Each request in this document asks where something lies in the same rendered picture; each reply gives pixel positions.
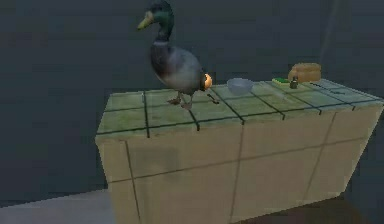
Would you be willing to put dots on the green and yellow sponge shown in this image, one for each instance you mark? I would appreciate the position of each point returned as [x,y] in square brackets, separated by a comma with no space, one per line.
[280,80]

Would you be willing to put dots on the beige tiled kitchen counter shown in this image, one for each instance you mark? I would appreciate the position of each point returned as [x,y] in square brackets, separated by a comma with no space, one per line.
[233,160]

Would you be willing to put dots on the small dark utensil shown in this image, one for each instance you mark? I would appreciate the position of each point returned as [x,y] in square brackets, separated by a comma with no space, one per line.
[212,98]

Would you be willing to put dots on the orange round fruit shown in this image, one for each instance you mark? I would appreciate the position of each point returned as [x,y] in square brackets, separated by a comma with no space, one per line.
[208,81]

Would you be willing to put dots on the green-headed mallard duck figure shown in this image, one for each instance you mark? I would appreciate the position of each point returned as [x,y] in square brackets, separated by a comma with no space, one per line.
[175,65]

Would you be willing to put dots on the small dark shaker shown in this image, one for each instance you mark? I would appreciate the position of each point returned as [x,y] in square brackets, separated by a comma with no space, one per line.
[293,83]

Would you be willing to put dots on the brown bread loaf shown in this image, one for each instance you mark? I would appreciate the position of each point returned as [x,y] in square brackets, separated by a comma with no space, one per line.
[305,72]

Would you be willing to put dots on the clear glass bowl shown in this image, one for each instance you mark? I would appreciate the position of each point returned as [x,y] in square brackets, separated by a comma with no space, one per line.
[240,86]

